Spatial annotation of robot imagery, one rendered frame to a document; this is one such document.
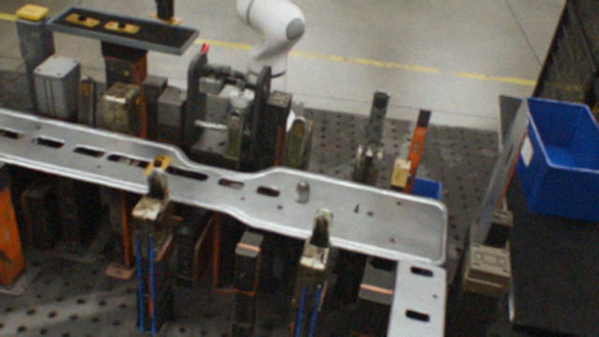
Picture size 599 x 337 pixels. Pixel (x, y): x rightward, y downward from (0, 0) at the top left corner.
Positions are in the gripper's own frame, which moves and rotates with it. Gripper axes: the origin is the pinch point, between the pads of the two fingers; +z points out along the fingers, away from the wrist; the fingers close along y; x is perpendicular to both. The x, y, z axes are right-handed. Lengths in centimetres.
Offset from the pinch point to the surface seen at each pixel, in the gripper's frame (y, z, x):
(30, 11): 12.3, 7.7, -35.8
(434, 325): 33, 24, 92
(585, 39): -87, 9, 90
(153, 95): 12.3, 17.2, 6.2
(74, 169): 40.1, 23.7, 7.6
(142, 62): 1.1, 16.9, -7.4
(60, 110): 26.1, 22.5, -11.9
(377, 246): 20, 24, 74
